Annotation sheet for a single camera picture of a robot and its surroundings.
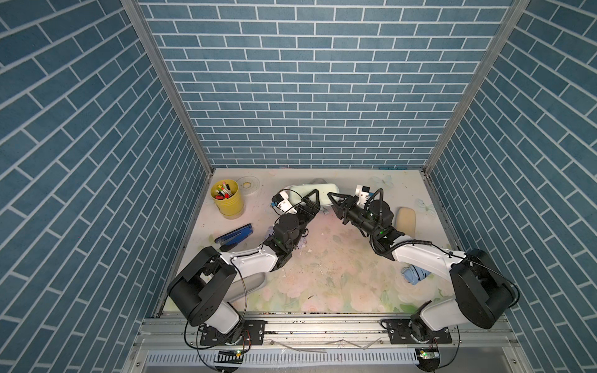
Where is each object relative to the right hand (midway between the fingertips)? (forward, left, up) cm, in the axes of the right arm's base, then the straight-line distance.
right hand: (330, 196), depth 77 cm
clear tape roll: (+25, +40, -26) cm, 54 cm away
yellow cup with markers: (+5, +40, -11) cm, 42 cm away
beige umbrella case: (+9, -34, -24) cm, 42 cm away
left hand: (+1, +2, -3) cm, 4 cm away
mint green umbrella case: (-3, +11, +5) cm, 12 cm away
